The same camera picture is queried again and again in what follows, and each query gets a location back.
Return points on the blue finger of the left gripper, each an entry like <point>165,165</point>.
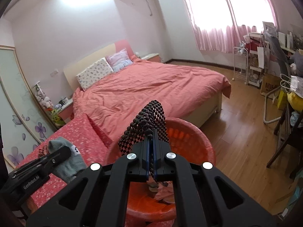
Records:
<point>56,158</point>

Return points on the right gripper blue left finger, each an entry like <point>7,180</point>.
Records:
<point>147,157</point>

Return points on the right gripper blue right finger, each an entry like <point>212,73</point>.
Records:
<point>155,144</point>

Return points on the red plaid scrunchie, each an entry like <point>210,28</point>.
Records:
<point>43,151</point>

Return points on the grey sock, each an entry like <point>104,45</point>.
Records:
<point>70,168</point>

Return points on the black mesh cloth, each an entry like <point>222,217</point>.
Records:
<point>151,117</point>

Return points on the snack wrapper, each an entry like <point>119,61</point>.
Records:
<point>163,190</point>

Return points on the orange plastic laundry basket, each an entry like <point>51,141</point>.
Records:
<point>186,140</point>

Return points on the green plush toy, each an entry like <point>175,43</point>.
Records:
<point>57,120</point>

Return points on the sliding wardrobe with flowers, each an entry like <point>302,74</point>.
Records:
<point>24,124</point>

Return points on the red floral tablecloth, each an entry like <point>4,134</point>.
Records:
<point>76,146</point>

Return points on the pink white nightstand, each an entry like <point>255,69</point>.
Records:
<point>66,111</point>

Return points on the plush toy display tube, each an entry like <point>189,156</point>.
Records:
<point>42,98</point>

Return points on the white mug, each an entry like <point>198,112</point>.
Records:
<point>63,101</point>

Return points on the bed with salmon duvet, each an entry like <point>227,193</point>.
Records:
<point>186,92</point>

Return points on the right side nightstand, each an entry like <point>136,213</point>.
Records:
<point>153,57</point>

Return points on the beige pink headboard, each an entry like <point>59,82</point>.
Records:
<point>71,71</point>

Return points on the pink striped pillow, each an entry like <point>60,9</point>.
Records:
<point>119,60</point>

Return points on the white floral pillow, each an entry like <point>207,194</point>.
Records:
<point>94,73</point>

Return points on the brown cardboard box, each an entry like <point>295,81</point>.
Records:
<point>269,82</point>

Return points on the cluttered desk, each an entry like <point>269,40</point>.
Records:
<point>269,47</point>

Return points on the pink curtain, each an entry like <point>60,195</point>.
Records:
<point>220,25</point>

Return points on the white wire rack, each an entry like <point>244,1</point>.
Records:
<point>240,67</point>

